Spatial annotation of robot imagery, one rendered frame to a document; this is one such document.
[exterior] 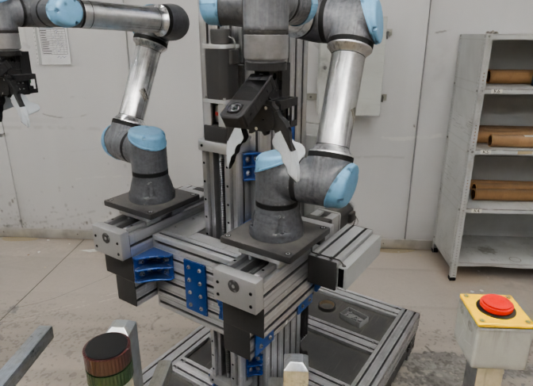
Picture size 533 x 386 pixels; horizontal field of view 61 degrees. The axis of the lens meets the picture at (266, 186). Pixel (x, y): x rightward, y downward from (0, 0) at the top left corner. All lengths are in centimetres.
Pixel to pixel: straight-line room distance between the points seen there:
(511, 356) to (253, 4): 62
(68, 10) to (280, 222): 76
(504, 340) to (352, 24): 79
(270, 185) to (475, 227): 267
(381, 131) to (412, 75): 42
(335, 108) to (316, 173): 17
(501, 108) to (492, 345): 288
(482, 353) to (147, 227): 108
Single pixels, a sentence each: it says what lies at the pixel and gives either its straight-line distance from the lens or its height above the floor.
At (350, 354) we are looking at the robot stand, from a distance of 217.
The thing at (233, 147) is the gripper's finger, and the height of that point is 136.
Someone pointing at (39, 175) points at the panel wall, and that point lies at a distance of 386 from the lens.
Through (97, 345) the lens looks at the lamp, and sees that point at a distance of 67.
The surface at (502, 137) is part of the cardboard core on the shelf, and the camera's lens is 308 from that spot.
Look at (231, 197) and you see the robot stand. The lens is 138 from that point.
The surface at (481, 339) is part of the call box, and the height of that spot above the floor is 120.
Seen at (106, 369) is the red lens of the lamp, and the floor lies 116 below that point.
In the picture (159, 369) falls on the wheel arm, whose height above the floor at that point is 86.
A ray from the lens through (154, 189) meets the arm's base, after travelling 148.
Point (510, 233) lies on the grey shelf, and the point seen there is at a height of 16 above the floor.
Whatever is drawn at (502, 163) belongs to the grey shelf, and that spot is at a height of 69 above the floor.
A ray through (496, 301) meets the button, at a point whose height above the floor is 123.
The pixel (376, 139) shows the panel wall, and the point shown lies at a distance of 328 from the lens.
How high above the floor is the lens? 157
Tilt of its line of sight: 19 degrees down
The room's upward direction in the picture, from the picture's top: straight up
